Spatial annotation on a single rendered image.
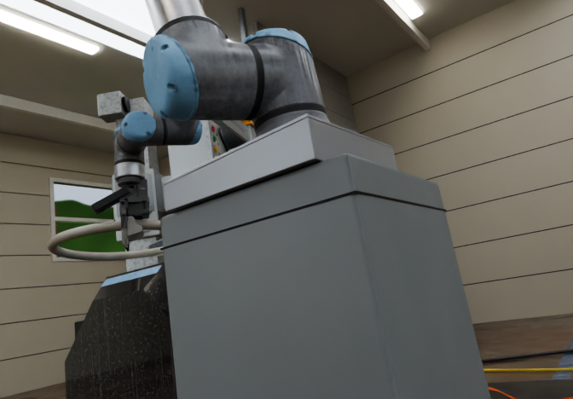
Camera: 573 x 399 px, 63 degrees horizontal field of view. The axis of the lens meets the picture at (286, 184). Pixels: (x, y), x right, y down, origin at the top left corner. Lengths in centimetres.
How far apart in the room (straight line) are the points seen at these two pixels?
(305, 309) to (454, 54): 664
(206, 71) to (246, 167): 20
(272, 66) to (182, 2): 23
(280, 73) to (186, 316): 47
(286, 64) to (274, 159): 28
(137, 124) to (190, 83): 58
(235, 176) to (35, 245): 782
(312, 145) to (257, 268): 21
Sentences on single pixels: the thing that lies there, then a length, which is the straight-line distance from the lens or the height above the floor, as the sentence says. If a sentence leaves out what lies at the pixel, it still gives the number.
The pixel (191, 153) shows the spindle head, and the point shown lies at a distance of 227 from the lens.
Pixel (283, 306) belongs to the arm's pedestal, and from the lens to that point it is 69.
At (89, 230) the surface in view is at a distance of 148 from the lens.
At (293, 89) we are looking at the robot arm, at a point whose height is 105.
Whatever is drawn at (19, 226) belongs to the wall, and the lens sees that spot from 845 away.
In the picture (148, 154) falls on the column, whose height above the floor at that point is 166.
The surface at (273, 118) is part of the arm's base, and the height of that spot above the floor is 100.
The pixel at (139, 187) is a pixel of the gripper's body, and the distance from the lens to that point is 149.
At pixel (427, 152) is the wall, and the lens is 693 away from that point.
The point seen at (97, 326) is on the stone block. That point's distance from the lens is 190.
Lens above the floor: 66
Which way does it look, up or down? 14 degrees up
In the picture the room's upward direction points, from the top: 9 degrees counter-clockwise
